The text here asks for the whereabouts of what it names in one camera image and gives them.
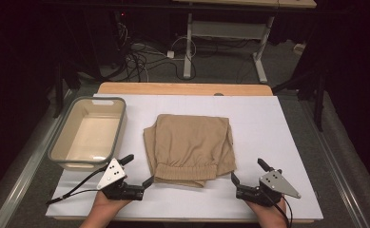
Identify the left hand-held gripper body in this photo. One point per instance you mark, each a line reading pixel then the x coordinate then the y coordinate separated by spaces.
pixel 122 190

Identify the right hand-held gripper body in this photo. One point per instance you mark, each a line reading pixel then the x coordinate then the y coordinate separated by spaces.
pixel 268 190

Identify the beige plastic bin grey rim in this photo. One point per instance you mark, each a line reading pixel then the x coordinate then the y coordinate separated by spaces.
pixel 90 133

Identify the tan pants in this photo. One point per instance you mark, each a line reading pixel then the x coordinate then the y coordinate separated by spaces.
pixel 189 148

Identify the person's left hand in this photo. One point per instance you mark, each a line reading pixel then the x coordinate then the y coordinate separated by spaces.
pixel 108 204

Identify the person's right hand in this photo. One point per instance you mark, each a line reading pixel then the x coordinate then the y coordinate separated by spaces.
pixel 268 213

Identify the white board table cover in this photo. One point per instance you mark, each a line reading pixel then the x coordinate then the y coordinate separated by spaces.
pixel 252 139

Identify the black stand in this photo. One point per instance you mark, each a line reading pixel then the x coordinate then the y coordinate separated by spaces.
pixel 58 88
pixel 319 98

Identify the white power adapter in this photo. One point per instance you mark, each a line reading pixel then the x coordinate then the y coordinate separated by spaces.
pixel 170 54

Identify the wooden desk top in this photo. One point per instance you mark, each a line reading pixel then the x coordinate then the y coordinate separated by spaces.
pixel 249 3

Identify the grey metal floor rail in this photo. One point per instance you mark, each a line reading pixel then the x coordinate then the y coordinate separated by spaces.
pixel 338 171
pixel 30 161

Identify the white metal desk frame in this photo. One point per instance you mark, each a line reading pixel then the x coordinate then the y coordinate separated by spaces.
pixel 227 31

